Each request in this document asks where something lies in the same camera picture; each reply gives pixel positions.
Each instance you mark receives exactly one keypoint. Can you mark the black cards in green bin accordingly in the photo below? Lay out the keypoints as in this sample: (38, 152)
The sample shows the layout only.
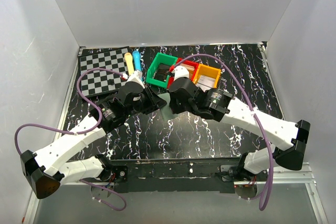
(161, 73)

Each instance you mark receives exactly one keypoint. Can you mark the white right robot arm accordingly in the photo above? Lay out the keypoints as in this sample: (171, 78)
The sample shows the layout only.
(288, 140)

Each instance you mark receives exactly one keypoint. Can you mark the tan cards in red bin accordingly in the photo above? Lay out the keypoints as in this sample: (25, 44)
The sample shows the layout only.
(190, 68)

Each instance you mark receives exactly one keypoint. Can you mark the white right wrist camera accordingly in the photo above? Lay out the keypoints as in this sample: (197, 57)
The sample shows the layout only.
(179, 72)

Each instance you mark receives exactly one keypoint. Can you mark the white cards in orange bin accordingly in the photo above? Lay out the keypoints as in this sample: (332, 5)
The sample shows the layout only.
(205, 81)

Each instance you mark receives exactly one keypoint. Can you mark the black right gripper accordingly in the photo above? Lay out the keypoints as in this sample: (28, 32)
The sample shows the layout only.
(175, 108)

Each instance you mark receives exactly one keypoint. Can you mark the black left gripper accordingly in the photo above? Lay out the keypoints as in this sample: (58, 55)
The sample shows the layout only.
(155, 102)

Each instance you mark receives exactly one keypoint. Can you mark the cream yellow marker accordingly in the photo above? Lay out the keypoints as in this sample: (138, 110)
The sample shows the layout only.
(129, 62)

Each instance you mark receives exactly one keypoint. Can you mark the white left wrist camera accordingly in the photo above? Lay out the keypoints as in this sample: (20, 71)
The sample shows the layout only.
(136, 77)

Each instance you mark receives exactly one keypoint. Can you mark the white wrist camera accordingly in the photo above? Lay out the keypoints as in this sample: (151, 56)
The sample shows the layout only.
(179, 72)
(136, 77)

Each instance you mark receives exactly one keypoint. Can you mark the green plastic bin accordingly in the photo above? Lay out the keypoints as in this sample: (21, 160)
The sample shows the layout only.
(159, 58)

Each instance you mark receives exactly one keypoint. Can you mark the red plastic bin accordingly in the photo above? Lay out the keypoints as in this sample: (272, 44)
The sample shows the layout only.
(192, 74)

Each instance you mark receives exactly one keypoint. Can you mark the blue marker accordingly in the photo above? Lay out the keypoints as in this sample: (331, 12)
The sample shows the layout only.
(137, 60)

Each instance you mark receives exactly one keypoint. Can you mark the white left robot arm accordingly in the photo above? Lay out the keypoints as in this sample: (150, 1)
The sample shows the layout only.
(50, 167)

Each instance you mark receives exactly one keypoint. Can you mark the black grey checkerboard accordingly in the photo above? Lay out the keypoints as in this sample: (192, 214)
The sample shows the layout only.
(97, 82)

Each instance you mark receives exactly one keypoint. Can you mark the mint green card holder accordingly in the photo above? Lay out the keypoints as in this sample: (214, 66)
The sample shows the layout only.
(166, 111)

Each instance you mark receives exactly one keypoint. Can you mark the orange plastic bin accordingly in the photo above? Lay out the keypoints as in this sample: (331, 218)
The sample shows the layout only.
(207, 71)

